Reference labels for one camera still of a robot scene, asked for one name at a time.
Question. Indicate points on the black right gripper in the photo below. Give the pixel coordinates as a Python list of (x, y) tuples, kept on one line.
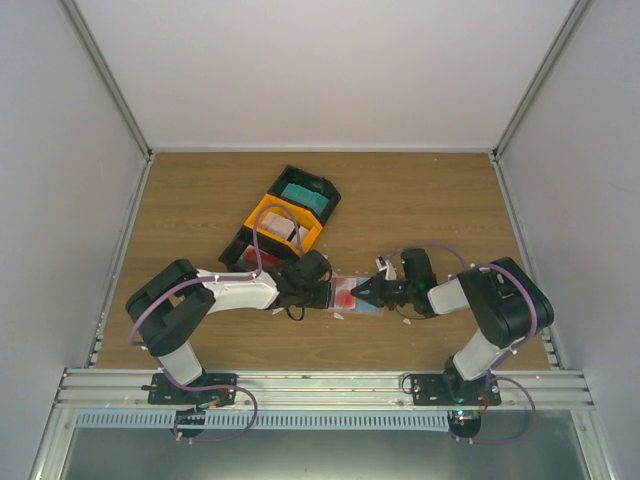
[(377, 292)]

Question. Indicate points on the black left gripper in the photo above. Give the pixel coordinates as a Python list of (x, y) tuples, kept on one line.
[(323, 301)]

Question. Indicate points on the black bin with red cards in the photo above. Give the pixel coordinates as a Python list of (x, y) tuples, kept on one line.
[(244, 238)]

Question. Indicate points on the yellow bin with white cards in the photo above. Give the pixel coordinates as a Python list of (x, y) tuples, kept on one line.
[(307, 227)]

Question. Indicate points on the black bin with teal cards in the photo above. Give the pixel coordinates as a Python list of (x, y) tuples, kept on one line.
[(292, 174)]

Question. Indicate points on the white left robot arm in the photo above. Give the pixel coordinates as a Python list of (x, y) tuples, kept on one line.
[(170, 307)]

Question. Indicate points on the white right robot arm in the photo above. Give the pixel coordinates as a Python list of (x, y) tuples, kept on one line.
[(508, 307)]

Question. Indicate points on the stack of red-white cards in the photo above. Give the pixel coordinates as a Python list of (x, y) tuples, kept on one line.
[(250, 258)]

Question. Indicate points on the stack of white cards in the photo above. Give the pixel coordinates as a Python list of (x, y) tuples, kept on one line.
[(278, 225)]

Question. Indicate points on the stack of teal cards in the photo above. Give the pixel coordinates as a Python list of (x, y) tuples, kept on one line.
[(305, 197)]

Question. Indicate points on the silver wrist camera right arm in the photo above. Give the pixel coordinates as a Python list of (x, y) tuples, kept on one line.
[(386, 268)]

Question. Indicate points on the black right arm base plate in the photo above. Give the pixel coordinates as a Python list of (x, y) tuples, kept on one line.
[(442, 389)]

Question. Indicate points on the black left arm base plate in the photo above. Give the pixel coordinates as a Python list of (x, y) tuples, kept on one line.
[(209, 389)]

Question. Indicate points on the aluminium front rail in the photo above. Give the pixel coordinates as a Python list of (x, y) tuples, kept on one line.
[(323, 390)]

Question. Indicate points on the grey slotted cable duct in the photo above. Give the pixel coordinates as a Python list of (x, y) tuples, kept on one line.
[(268, 420)]

